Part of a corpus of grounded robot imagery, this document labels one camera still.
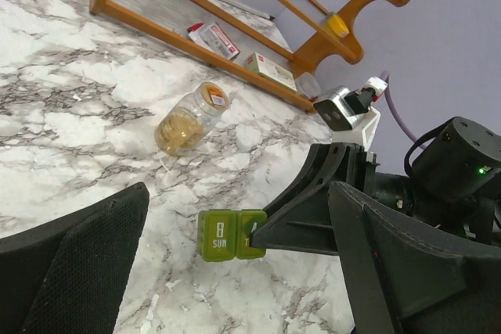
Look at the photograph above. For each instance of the clear pill bottle gold lid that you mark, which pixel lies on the clear pill bottle gold lid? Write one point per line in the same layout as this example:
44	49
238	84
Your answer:
191	119

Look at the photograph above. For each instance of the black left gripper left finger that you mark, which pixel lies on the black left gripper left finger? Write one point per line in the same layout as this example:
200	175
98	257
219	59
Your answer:
69	275

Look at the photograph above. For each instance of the wooden shelf rack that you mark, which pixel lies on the wooden shelf rack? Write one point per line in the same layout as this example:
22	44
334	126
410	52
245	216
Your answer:
169	21

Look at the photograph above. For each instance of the green pill organizer box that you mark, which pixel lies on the green pill organizer box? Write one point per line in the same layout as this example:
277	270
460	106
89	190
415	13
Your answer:
223	235

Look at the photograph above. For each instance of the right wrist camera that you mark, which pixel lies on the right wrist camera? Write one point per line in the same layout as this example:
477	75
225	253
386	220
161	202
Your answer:
351	114

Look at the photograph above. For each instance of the yellow lid container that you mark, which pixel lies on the yellow lid container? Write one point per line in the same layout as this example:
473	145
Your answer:
337	25

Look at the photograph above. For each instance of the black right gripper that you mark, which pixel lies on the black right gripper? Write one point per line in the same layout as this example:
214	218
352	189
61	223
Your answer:
298	219

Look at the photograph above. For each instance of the red white medicine packet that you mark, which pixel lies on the red white medicine packet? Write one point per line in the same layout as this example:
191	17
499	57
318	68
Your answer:
211	37

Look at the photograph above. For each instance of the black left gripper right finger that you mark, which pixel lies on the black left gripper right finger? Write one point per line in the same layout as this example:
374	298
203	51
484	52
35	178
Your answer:
404	276

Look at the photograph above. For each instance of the white green medicine box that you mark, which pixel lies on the white green medicine box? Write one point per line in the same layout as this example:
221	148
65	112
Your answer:
266	68

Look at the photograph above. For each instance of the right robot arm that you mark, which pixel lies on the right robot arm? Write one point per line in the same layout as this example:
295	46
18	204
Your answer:
451	181

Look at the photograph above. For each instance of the grey round container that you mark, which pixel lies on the grey round container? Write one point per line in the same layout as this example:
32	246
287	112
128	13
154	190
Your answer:
307	86

